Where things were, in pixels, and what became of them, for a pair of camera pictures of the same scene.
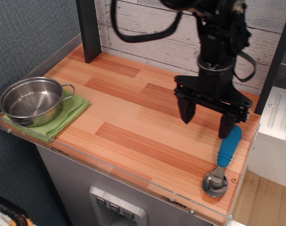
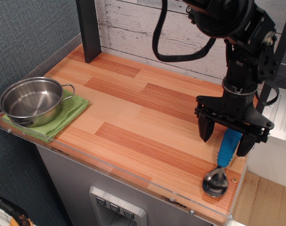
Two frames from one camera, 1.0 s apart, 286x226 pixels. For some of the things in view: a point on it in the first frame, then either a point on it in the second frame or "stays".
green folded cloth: (71, 106) stays
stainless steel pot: (33, 101) stays
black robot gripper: (214, 88) -> (235, 108)
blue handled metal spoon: (215, 183) stays
